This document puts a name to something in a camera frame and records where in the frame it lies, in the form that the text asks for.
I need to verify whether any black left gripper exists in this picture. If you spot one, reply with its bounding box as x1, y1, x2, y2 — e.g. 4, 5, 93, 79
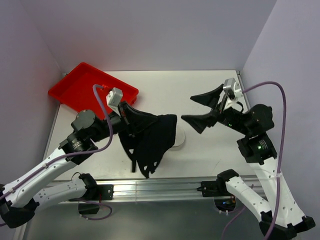
90, 100, 157, 143

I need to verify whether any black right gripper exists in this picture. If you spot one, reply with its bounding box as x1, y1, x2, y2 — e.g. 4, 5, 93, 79
180, 82, 250, 134

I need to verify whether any black garment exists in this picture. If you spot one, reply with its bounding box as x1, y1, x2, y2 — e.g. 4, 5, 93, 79
118, 114, 178, 179

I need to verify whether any white mesh laundry bag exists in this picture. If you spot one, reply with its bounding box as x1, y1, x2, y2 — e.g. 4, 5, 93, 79
169, 124, 186, 152

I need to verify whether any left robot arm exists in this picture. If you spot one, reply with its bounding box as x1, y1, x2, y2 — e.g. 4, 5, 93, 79
0, 102, 178, 229

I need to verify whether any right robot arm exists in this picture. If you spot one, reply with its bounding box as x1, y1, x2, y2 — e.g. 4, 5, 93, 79
182, 79, 316, 240

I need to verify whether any red plastic tray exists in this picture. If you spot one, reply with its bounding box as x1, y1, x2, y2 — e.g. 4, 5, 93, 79
48, 62, 139, 119

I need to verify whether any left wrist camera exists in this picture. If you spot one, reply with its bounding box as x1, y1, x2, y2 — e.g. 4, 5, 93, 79
106, 87, 123, 108

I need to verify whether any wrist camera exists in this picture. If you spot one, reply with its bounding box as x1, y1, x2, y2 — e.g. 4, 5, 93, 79
223, 78, 243, 110
106, 87, 123, 108

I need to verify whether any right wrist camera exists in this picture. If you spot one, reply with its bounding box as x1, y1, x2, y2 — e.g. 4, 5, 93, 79
223, 78, 243, 110

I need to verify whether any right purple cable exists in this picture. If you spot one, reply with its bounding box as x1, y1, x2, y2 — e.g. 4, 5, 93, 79
221, 81, 287, 240

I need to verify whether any purple cable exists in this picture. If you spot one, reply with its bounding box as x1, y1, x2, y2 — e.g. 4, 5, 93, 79
0, 84, 115, 227
221, 81, 287, 240

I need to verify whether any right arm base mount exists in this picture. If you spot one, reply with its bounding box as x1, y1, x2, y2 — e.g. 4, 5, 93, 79
196, 169, 251, 197

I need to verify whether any aluminium mounting rail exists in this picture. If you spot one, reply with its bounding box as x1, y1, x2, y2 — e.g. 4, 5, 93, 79
44, 175, 287, 205

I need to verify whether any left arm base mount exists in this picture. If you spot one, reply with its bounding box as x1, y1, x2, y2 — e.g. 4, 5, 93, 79
78, 173, 114, 201

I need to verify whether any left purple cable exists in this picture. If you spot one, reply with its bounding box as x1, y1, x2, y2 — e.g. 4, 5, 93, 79
0, 84, 115, 227

